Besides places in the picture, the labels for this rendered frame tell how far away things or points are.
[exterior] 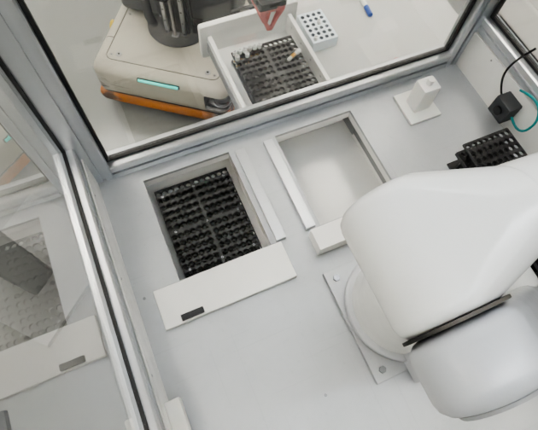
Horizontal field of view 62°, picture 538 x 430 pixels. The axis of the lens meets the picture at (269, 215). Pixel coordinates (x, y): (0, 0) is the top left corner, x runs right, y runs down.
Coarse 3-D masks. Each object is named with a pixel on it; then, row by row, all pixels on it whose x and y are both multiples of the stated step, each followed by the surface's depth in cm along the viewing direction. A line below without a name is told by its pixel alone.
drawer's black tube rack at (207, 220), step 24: (192, 192) 103; (216, 192) 103; (168, 216) 100; (192, 216) 100; (216, 216) 101; (240, 216) 101; (192, 240) 98; (216, 240) 98; (240, 240) 99; (192, 264) 99; (216, 264) 96
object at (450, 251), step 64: (384, 192) 37; (448, 192) 37; (512, 192) 36; (384, 256) 37; (448, 256) 35; (512, 256) 35; (384, 320) 73; (448, 320) 34; (512, 320) 34; (448, 384) 34; (512, 384) 32
